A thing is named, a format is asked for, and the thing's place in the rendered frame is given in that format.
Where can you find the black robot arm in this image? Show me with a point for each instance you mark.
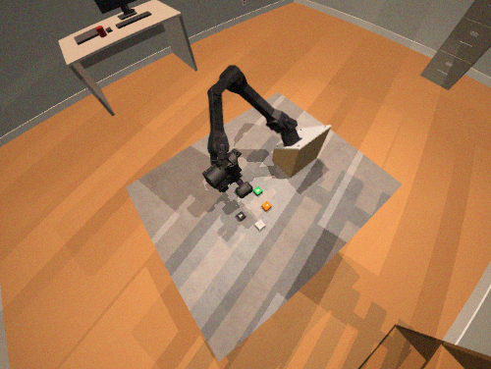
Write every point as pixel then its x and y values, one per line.
pixel 234 80

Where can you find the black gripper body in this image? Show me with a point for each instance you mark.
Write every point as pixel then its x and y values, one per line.
pixel 243 189

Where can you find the green block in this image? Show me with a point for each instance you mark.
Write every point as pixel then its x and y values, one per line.
pixel 257 190

